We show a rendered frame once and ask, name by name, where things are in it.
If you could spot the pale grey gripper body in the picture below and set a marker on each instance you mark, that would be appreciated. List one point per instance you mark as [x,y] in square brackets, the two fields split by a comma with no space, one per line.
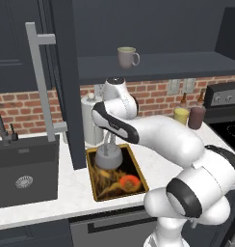
[110,139]

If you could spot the dark open wall cabinet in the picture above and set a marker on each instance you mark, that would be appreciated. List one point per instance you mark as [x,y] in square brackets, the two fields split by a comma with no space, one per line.
[174,66]

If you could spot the beige mug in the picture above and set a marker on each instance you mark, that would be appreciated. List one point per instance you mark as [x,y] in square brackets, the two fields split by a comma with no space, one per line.
[126,58]

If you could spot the brown bottle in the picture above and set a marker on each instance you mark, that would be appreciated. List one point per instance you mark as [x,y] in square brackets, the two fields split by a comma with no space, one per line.
[196,117]

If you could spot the black stove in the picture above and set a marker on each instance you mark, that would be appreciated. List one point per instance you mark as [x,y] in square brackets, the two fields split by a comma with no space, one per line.
[225,96]

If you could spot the black sink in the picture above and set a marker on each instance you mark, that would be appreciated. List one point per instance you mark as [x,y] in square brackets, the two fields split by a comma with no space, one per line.
[26,167]

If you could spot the yellow bottle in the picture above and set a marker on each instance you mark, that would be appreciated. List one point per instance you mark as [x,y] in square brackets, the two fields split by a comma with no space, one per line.
[181,115]

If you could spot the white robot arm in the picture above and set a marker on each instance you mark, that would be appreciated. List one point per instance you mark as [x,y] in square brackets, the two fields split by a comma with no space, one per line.
[167,135]

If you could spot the black tap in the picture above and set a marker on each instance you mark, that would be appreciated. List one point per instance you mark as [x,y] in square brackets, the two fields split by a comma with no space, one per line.
[4,133]

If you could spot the gold-rimmed picture tray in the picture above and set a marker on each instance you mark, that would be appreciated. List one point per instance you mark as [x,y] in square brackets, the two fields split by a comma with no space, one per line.
[135,190]

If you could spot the white paper towel roll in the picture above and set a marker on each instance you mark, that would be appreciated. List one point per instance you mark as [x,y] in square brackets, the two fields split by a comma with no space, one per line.
[89,125]

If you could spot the dark base cabinet door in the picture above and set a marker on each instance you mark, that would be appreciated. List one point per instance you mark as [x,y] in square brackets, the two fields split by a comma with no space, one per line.
[29,236]

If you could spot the grey dishwasher front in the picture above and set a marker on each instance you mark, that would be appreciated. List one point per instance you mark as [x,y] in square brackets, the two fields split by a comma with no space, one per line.
[109,236]

